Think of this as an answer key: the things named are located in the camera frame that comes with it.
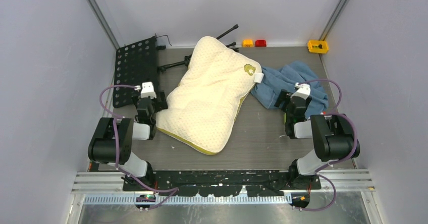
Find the black folding tripod stand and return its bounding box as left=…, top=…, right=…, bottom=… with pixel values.
left=157, top=24, right=240, bottom=73

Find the orange yellow toy brick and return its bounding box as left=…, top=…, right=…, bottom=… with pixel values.
left=242, top=39, right=254, bottom=47

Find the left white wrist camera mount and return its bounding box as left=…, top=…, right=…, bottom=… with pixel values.
left=134, top=82, right=157, bottom=99

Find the white pillow with yellow band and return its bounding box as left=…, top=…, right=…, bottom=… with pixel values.
left=156, top=36, right=263, bottom=155

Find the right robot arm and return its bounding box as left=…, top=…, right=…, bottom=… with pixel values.
left=274, top=88, right=360, bottom=189

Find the black perforated music stand tray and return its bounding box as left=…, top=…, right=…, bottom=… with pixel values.
left=113, top=35, right=163, bottom=111

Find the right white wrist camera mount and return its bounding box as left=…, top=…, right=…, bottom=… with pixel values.
left=291, top=83, right=311, bottom=100

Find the aluminium rail frame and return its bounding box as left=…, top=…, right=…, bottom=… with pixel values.
left=66, top=169, right=383, bottom=223

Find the yellow toy block with knob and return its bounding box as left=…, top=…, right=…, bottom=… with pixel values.
left=307, top=40, right=329, bottom=54

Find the red toy brick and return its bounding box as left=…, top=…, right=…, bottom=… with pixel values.
left=254, top=39, right=267, bottom=47

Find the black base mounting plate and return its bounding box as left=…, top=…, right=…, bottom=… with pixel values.
left=122, top=170, right=321, bottom=197

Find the blue pillowcase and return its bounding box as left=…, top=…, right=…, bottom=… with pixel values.
left=250, top=61, right=329, bottom=118

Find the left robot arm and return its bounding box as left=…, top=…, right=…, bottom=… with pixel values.
left=88, top=91, right=168, bottom=191

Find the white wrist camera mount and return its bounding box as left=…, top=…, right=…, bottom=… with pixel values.
left=291, top=83, right=311, bottom=100
left=134, top=82, right=157, bottom=99

